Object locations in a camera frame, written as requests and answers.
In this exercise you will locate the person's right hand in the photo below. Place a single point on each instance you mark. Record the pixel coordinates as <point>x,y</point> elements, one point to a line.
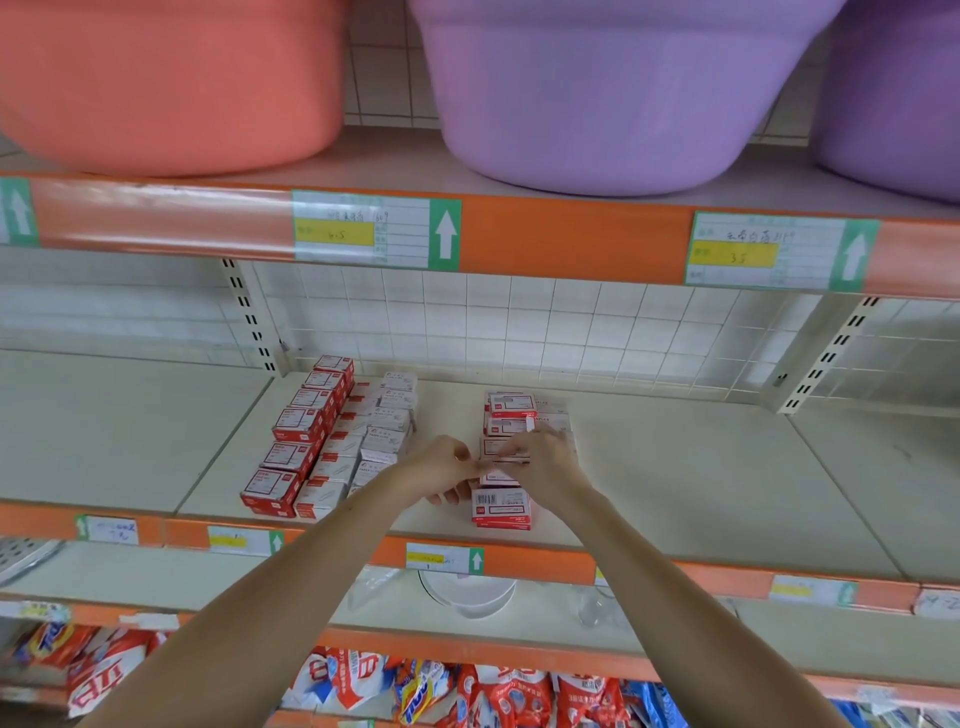
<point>552,477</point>

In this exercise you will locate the white perforated shelf upright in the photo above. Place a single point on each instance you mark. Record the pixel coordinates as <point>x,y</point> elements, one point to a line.
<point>830,356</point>
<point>251,315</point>

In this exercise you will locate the small price label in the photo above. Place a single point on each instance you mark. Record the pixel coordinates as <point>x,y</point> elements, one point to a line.
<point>107,530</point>
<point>602,576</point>
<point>243,540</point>
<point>810,590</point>
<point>444,558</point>

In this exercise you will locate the white handwritten label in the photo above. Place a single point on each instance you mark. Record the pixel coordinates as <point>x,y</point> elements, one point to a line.
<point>938,605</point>

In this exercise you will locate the person's left hand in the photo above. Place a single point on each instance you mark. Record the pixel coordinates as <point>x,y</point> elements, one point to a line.
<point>435,468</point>

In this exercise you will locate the large label with green arrow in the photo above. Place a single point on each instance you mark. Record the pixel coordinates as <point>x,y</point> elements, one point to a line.
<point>780,252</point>
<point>375,231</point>
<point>18,213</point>

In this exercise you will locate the person's left forearm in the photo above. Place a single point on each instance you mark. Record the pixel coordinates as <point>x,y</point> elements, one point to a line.
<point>240,630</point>

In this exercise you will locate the cluster of clear glasses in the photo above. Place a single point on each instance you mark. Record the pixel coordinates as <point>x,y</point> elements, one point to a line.
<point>600,608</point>

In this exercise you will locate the pile of large red bags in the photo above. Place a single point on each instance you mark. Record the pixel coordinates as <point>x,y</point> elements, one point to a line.
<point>653,702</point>

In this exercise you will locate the purple plastic basin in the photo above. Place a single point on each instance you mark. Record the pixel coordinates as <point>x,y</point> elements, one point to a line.
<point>900,98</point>
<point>615,90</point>

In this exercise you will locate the white shelf with orange edges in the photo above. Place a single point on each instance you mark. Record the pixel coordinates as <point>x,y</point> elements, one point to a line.
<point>120,420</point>

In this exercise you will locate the person's right forearm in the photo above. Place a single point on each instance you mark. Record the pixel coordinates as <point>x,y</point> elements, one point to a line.
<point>705,630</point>

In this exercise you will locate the pile of small colourful packets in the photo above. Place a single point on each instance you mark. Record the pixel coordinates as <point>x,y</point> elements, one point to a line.
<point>105,660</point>

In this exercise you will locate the orange plastic basin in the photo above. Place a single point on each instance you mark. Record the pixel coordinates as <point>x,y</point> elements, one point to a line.
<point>165,83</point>

